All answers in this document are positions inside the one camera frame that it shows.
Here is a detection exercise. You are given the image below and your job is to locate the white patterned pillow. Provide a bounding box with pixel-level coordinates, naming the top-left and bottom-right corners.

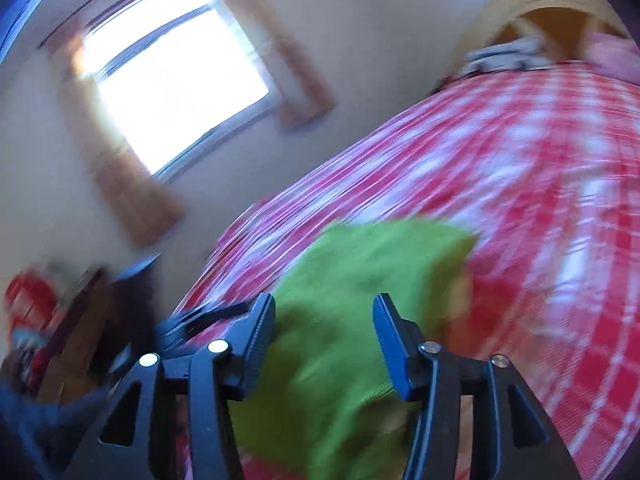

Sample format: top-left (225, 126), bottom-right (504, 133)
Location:
top-left (458, 37), bottom-right (554, 77)

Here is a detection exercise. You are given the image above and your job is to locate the cream wooden headboard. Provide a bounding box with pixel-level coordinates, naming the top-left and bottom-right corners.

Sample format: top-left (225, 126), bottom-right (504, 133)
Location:
top-left (450, 0), bottom-right (631, 70)

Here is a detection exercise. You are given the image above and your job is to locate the orange patterned curtain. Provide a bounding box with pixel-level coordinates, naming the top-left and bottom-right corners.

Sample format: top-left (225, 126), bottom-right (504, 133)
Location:
top-left (224, 0), bottom-right (336, 130)

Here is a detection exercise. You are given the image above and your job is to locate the red box on shelf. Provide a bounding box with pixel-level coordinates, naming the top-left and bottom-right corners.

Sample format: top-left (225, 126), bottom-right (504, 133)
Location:
top-left (3, 268), bottom-right (61, 333)

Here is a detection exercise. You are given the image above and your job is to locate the left window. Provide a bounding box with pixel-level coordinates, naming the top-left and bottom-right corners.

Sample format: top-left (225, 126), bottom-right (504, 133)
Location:
top-left (39, 0), bottom-right (279, 183)

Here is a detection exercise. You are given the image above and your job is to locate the green striped knit sweater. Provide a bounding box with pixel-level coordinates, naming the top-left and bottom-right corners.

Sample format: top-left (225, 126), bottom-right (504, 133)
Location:
top-left (230, 219), bottom-right (476, 479)

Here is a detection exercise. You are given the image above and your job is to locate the pink floral pillow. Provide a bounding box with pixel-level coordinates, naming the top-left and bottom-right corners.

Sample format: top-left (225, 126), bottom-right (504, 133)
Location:
top-left (584, 32), bottom-right (640, 86)

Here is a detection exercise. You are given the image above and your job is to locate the red white plaid bedspread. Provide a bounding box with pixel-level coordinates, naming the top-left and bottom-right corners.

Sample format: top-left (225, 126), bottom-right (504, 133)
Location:
top-left (180, 62), bottom-right (639, 479)

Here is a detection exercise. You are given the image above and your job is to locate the brown wooden furniture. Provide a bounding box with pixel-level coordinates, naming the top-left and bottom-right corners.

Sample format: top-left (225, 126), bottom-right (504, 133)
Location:
top-left (1, 266), bottom-right (126, 405)

